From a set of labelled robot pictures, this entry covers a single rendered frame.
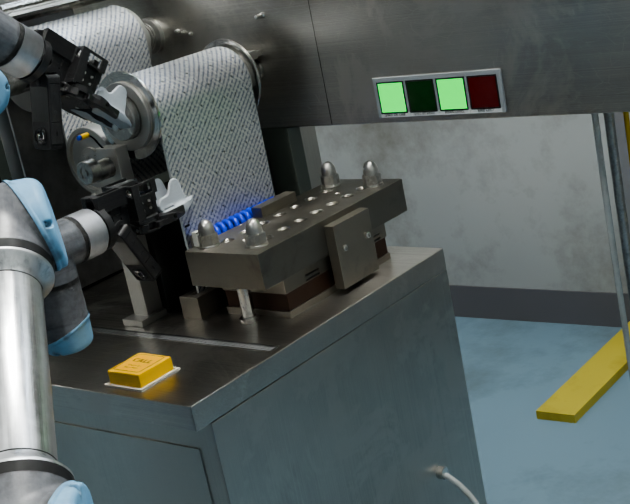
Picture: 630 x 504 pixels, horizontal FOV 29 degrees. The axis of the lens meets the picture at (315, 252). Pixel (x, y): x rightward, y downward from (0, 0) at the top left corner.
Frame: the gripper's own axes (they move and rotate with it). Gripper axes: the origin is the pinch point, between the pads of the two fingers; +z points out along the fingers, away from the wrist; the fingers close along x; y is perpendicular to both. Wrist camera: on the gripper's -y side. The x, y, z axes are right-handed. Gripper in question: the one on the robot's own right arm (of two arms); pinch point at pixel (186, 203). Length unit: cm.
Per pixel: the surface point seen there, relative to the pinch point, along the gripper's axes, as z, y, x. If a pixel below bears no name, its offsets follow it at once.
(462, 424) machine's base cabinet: 30, -52, -26
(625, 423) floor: 141, -109, -1
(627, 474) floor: 115, -109, -13
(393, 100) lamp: 29.4, 9.0, -24.2
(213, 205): 5.9, -2.2, -0.2
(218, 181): 8.3, 1.3, -0.2
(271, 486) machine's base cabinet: -20, -38, -26
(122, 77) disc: -2.8, 22.4, 4.9
